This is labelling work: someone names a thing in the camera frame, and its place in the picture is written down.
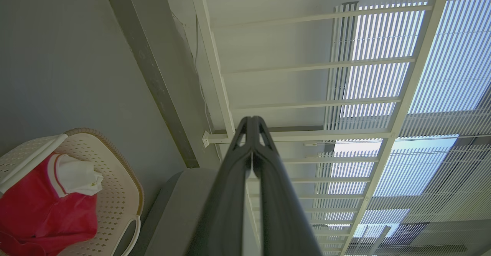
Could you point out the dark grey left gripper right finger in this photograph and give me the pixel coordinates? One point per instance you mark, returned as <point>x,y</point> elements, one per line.
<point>280,210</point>

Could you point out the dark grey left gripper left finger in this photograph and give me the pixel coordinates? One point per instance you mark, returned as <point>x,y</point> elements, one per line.
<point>226,194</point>

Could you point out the cream perforated laundry basket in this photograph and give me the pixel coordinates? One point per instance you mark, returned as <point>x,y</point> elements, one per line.
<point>115,194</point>

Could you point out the grey fabric sofa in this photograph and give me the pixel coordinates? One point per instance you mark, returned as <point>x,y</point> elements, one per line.
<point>172,217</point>

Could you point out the white metal railing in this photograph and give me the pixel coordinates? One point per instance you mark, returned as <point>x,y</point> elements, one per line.
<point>406,91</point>

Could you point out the red garment with white collar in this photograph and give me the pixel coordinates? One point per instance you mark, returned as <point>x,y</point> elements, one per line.
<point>42,214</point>

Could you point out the white slatted window blind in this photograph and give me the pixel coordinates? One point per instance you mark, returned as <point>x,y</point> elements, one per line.
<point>441,76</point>

